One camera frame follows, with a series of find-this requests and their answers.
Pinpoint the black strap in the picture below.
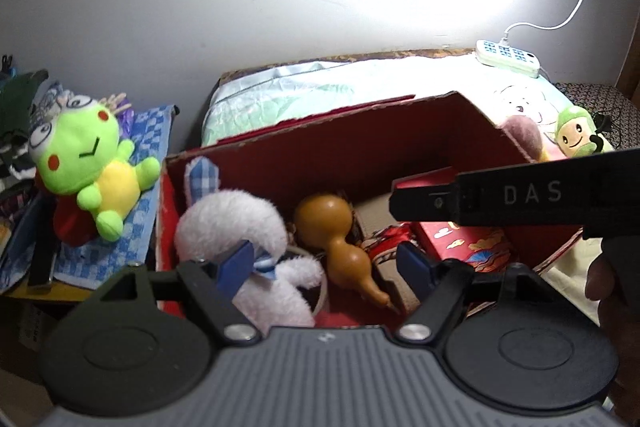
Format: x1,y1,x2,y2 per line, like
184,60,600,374
27,197,56,293

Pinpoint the white power strip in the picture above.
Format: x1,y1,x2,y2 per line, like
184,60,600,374
475,39,541,78

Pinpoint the red gift packet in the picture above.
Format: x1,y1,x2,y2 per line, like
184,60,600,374
415,222,516,265

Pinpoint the pile of clothes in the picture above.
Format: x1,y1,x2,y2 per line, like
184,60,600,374
0,54,66,188

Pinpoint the red cardboard box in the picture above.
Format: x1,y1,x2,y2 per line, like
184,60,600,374
155,91,586,333

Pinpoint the white plush rabbit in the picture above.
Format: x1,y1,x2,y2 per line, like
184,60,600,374
174,157,325,328

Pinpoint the dark patterned cloth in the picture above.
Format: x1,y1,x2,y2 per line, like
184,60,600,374
552,81,640,148

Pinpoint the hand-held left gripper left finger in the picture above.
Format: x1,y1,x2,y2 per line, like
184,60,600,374
97,239,266,349

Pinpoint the wooden cabinet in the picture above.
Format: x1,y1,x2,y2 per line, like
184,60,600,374
616,19,640,95

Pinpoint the black charger with cable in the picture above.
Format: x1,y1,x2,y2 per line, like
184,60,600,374
592,109,631,142

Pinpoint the green frog plush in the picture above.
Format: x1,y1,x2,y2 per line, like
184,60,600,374
27,94,162,248

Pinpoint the person's right hand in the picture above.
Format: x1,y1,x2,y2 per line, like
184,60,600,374
585,234,640,338

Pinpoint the green-hat plush doll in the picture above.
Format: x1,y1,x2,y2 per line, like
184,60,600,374
547,105,613,158

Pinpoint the brown gourd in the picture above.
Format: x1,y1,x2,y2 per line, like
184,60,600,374
292,194,393,308

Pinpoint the red patterned pouch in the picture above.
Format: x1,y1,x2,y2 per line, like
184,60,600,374
360,224,416,268

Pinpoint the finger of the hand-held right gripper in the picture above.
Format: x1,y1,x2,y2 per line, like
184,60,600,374
389,176,463,224

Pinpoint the blue checkered cloth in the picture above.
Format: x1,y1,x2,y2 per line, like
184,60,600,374
0,104,176,293

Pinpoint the pink teddy bear keychain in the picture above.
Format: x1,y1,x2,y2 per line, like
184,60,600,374
500,114,546,160

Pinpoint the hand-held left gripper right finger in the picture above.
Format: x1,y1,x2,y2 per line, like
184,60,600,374
397,241,551,350

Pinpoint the printed bear bedsheet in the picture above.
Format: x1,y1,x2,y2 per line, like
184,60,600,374
200,52,618,325

